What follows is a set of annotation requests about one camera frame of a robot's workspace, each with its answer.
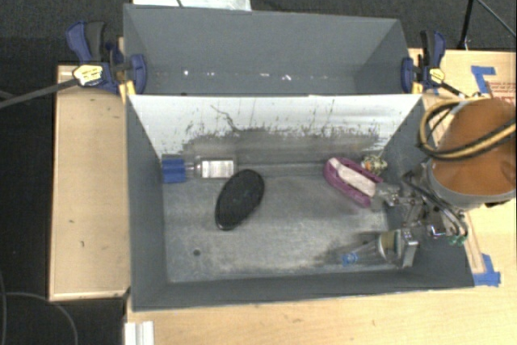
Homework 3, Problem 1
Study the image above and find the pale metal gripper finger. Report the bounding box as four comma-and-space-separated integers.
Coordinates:
397, 229, 419, 270
371, 182, 405, 212

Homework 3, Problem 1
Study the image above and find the small clear plastic bottle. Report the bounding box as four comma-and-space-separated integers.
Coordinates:
342, 232, 401, 268

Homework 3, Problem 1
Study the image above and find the small beige and green toy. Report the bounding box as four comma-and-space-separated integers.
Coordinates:
360, 154, 388, 174

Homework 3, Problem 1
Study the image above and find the purple and white U-shaped thing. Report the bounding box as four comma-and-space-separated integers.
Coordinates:
322, 156, 384, 209

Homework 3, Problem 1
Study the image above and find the grey metal bin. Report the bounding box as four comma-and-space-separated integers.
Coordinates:
122, 2, 476, 312

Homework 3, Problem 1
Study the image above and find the black oval case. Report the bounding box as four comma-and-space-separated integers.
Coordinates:
213, 168, 266, 232

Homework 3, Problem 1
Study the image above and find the clear bottle with ribbed blue cap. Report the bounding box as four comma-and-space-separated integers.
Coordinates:
161, 155, 237, 184

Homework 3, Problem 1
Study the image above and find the pale wood board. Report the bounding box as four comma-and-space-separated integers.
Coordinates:
47, 64, 132, 302

